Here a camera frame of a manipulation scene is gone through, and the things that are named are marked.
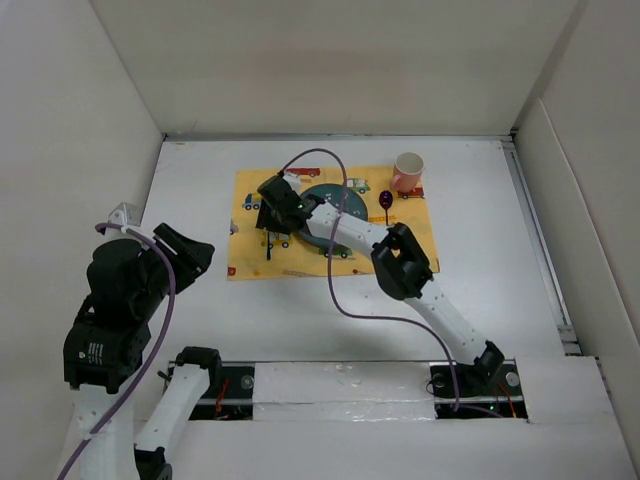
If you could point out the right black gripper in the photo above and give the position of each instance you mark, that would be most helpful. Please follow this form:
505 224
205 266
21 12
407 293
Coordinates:
265 219

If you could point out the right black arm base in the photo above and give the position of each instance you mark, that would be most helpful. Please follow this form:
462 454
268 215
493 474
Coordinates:
501 398

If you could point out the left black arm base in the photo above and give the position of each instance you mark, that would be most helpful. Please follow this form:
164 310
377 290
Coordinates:
231 396

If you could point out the dark teal ceramic plate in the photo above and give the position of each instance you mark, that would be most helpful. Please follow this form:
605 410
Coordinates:
354 205

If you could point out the pink ceramic mug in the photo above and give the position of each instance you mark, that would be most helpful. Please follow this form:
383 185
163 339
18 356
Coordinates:
407 171

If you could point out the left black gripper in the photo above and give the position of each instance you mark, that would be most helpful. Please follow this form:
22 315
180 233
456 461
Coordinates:
191 255

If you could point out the iridescent purple metal spoon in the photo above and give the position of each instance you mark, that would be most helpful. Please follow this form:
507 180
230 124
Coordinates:
385 200

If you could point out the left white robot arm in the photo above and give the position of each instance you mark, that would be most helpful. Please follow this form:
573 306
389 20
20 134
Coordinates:
104 367

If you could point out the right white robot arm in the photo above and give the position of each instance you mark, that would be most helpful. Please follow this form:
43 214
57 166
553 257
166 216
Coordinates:
401 267

